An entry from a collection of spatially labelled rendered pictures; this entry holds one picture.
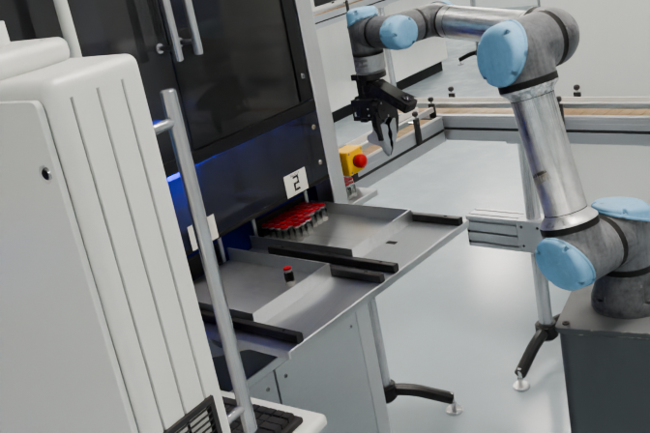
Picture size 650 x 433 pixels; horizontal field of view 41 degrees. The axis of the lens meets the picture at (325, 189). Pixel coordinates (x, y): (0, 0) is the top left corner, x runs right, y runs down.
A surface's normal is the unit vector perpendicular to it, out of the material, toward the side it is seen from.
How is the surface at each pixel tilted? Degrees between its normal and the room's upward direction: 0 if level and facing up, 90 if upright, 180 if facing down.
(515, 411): 0
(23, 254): 90
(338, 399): 90
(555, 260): 97
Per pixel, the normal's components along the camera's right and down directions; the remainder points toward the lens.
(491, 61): -0.84, 0.19
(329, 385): 0.76, 0.07
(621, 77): -0.62, 0.35
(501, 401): -0.18, -0.93
